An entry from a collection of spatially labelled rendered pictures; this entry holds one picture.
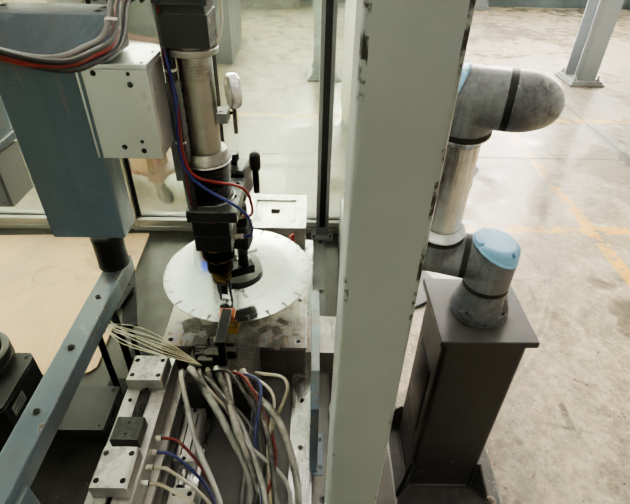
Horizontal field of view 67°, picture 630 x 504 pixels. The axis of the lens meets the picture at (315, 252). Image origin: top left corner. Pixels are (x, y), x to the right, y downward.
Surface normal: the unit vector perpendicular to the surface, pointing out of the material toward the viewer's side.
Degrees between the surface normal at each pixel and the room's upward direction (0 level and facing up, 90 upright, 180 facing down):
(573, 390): 0
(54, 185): 90
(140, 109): 90
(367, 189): 90
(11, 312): 0
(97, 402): 0
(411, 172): 90
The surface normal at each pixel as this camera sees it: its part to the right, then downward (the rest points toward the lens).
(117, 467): 0.02, -0.80
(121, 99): 0.00, 0.60
